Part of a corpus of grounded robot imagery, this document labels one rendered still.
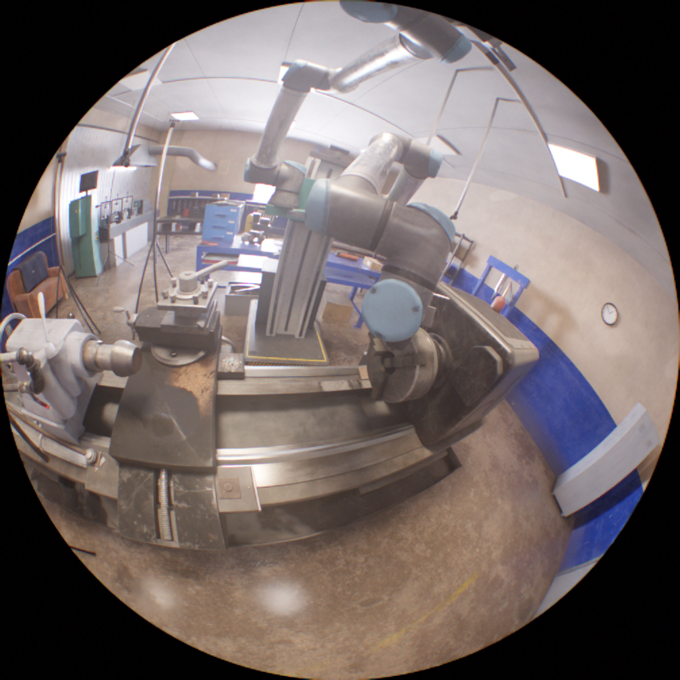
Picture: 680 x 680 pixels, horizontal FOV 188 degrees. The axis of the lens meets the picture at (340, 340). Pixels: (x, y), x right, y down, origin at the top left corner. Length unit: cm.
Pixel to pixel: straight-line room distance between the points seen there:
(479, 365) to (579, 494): 359
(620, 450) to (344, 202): 385
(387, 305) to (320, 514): 97
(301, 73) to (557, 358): 409
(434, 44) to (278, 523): 148
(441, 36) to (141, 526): 113
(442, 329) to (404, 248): 50
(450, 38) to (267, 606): 206
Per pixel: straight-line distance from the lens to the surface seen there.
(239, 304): 254
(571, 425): 409
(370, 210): 30
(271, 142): 110
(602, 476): 392
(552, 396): 399
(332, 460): 69
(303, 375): 84
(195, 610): 167
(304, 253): 154
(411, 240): 30
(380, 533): 165
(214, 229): 235
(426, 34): 50
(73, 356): 65
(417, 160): 82
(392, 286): 29
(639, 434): 382
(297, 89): 97
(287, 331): 186
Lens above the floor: 145
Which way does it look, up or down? 34 degrees down
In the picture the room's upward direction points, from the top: 22 degrees clockwise
